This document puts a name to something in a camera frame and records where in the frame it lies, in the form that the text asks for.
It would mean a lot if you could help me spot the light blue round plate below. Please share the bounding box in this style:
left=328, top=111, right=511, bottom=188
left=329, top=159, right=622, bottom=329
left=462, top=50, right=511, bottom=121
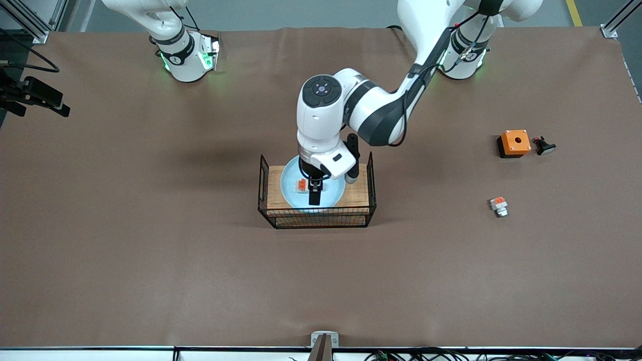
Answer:
left=280, top=154, right=347, bottom=209

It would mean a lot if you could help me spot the black mushroom push button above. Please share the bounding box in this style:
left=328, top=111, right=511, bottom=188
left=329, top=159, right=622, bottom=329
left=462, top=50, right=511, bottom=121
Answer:
left=533, top=136, right=557, bottom=156

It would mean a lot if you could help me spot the aluminium frame profile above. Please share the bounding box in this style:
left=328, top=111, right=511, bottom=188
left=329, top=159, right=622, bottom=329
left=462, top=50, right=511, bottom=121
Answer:
left=602, top=0, right=642, bottom=40
left=0, top=0, right=68, bottom=45

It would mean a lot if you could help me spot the black wire rack wooden shelf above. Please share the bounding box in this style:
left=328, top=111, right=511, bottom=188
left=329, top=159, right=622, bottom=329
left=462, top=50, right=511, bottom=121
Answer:
left=257, top=151, right=377, bottom=230

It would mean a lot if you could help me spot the red-tipped white orange button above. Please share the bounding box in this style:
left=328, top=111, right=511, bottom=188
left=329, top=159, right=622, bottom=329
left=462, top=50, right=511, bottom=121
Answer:
left=293, top=179, right=328, bottom=194

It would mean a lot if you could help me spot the brown table cover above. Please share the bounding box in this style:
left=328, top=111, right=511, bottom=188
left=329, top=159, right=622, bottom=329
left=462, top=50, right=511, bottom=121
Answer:
left=0, top=25, right=642, bottom=349

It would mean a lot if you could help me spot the black cable bundle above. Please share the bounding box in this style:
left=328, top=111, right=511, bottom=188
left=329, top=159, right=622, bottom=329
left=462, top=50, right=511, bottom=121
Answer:
left=364, top=347, right=642, bottom=361

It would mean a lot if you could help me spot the orange button enclosure box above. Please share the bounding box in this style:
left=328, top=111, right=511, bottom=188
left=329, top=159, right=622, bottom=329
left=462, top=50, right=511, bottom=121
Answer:
left=497, top=129, right=532, bottom=159

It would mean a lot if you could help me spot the grey camera post bracket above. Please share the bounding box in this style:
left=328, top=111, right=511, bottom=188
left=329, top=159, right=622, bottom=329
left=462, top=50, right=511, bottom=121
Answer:
left=307, top=331, right=340, bottom=361

